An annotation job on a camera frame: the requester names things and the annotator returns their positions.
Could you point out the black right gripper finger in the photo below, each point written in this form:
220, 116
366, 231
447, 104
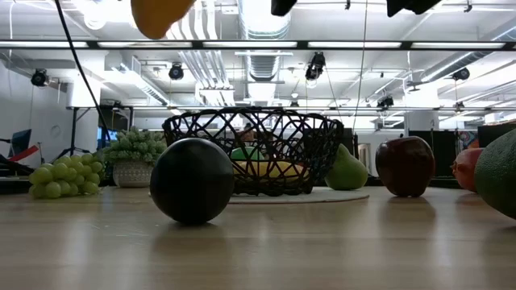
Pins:
411, 5
282, 6

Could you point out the orange mango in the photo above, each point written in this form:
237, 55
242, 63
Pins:
161, 16

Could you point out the green apple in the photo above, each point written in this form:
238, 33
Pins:
246, 154

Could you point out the red apple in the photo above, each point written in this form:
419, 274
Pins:
405, 165

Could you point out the yellow banana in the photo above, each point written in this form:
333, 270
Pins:
278, 169

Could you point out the red pomegranate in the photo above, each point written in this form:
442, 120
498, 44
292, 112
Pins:
465, 169

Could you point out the green pear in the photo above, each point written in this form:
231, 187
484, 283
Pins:
346, 173

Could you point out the green avocado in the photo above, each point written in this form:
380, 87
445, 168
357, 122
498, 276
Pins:
500, 173

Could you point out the dark plum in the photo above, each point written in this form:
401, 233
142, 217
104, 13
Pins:
191, 181

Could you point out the green grape bunch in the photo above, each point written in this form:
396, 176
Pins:
60, 177

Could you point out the black ceiling spotlight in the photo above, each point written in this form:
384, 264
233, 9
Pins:
385, 101
315, 66
460, 73
39, 77
176, 71

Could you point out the person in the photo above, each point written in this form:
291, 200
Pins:
246, 135

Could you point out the colourful patterned tapestry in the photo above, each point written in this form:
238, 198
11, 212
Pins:
467, 139

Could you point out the black partition panel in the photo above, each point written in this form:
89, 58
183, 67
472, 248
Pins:
433, 153

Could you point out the large black monitor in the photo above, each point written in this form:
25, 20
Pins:
496, 133

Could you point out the white round mat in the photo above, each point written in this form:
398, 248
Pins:
322, 196

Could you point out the blue lit monitor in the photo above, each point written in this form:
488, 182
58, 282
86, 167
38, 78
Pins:
105, 137

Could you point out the green potted succulent plant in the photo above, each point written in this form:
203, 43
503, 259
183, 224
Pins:
133, 173

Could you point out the black lighting stand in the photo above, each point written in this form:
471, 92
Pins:
73, 129

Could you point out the silver air duct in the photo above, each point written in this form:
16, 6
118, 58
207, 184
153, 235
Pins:
262, 36

